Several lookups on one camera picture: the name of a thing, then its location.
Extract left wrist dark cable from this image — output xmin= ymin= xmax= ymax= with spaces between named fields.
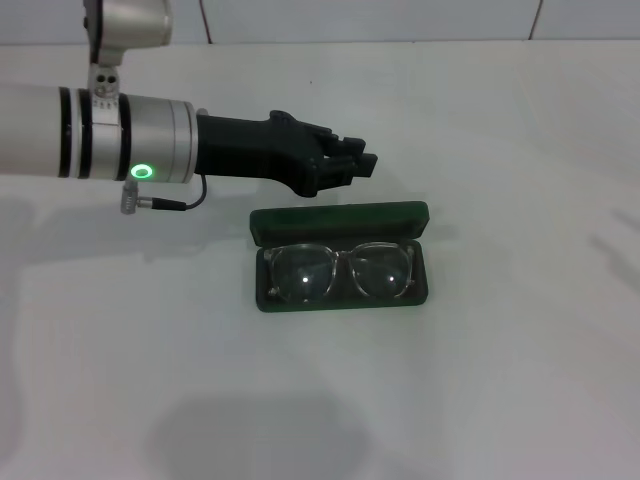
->
xmin=118 ymin=173 xmax=209 ymax=216

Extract clear white glasses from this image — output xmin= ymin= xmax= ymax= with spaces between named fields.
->
xmin=263 ymin=240 xmax=419 ymax=305

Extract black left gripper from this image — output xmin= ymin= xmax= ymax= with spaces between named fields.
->
xmin=196 ymin=109 xmax=380 ymax=200

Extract green glasses case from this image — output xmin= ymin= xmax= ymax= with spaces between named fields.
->
xmin=248 ymin=200 xmax=431 ymax=314

